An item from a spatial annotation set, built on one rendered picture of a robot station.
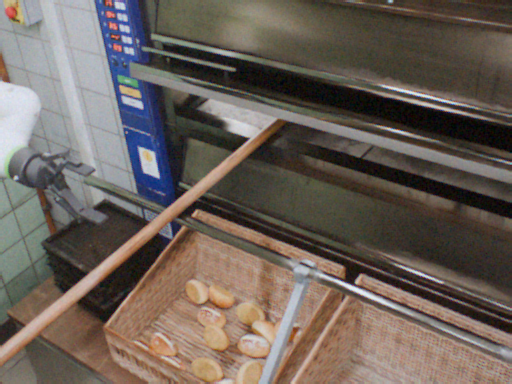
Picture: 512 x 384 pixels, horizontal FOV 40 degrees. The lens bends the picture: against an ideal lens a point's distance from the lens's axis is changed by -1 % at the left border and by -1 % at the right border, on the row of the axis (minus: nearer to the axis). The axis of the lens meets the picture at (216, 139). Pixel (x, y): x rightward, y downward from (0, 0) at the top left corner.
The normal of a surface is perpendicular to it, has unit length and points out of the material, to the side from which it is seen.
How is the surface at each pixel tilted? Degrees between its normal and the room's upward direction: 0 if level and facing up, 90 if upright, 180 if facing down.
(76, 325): 0
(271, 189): 70
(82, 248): 0
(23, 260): 90
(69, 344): 0
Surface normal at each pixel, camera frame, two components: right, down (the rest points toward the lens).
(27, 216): 0.77, 0.26
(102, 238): -0.12, -0.84
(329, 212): -0.62, 0.17
